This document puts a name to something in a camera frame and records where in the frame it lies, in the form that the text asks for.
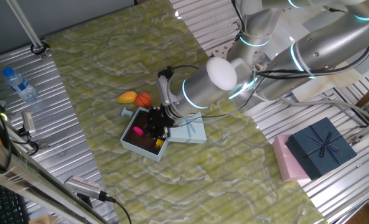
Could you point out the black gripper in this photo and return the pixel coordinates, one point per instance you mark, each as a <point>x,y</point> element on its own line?
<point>157,117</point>

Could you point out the small pink toy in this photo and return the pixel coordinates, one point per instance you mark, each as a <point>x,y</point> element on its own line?
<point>138,131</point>

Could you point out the orange toy basketball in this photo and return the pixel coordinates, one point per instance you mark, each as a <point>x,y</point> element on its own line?
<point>143,100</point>

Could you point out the small grey toy block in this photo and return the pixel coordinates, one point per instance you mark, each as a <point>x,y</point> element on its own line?
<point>126,112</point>

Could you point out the yellow orange toy mango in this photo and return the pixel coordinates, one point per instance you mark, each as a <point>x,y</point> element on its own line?
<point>126,97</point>

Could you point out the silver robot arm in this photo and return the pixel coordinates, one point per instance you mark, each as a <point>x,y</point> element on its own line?
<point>321,46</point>

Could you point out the light blue gift box base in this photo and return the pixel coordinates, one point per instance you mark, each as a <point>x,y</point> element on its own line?
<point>139,151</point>

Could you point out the light blue gift box lid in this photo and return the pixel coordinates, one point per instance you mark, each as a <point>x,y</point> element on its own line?
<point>190,133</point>

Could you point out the dark blue gift box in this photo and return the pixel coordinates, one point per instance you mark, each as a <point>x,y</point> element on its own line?
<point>321,147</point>

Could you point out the gold metallic toy block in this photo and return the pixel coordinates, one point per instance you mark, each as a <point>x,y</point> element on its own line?
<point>159,143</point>

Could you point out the green marble pattern mat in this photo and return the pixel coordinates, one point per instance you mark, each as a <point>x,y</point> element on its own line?
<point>187,174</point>

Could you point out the white ridged device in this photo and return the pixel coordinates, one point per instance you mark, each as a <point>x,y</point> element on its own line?
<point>81,185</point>

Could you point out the silver robot mounting plate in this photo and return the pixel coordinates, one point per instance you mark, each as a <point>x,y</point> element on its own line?
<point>220,49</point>

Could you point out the pink flat object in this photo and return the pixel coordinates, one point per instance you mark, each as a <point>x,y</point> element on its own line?
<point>288,165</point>

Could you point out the clear plastic water bottle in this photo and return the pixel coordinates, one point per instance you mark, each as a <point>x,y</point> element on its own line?
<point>19,85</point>

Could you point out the silver tripod pole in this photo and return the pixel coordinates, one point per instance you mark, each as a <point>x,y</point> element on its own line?
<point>25,25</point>

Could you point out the black keyboard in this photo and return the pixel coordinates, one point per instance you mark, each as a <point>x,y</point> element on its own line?
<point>0,202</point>

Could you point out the beige flat sheet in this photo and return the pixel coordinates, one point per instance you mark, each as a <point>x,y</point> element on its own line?
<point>324,84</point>

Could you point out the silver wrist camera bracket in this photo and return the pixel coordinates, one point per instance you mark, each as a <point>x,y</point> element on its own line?
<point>165,91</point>

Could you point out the aluminium frame bar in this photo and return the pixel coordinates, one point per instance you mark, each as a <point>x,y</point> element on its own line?
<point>31,180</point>

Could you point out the silver aluminium rail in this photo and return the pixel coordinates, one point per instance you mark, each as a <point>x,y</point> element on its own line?
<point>367,130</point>

